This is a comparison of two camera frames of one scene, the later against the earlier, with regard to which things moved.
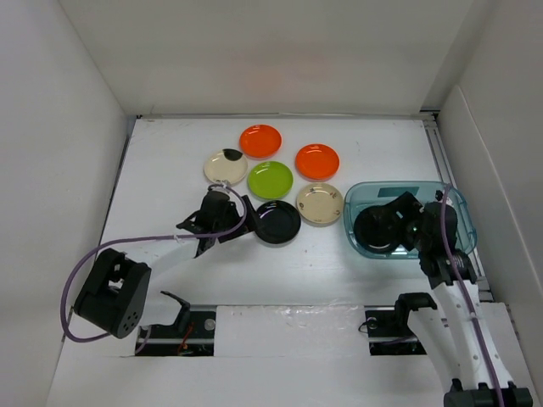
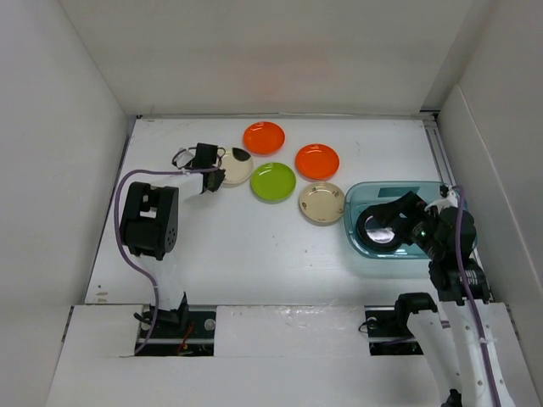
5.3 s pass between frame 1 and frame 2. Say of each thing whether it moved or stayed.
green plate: stayed
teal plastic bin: stayed
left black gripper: moved
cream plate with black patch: moved
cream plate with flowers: stayed
